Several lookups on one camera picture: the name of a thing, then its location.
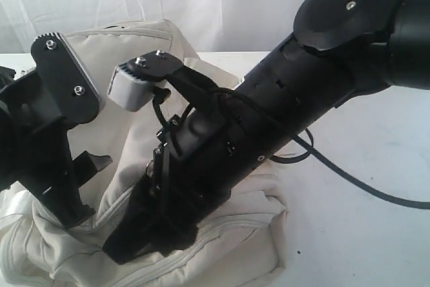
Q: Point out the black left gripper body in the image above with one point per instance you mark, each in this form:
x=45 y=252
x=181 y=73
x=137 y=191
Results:
x=35 y=150

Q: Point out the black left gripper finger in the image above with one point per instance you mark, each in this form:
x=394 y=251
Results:
x=87 y=165

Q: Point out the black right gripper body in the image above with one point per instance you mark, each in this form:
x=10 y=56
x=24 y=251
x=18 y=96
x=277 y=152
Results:
x=165 y=206

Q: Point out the cream fabric duffel bag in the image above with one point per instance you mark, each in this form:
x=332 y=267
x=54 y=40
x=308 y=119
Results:
x=36 y=250

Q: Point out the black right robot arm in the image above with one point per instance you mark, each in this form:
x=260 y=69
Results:
x=338 y=49

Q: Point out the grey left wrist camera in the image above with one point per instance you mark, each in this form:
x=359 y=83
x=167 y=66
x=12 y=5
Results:
x=66 y=78

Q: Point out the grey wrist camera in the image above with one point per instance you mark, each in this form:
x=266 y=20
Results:
x=66 y=78
x=133 y=83

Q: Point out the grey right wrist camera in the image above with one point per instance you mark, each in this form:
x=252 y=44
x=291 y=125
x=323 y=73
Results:
x=133 y=83

